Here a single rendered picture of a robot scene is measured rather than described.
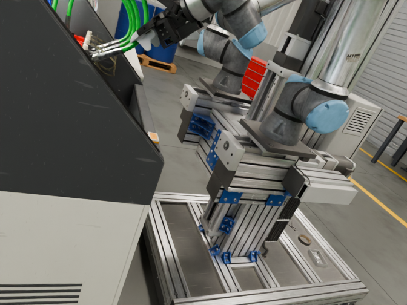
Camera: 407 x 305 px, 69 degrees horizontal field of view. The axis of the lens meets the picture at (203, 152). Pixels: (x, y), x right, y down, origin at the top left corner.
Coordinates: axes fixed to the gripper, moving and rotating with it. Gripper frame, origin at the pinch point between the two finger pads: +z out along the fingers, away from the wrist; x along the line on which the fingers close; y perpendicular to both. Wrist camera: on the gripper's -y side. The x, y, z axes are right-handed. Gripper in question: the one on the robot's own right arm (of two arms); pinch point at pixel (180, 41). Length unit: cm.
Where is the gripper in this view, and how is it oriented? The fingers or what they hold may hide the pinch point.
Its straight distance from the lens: 109.3
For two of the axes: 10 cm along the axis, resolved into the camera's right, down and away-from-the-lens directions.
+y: 9.1, 1.6, 3.9
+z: -3.3, 8.4, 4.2
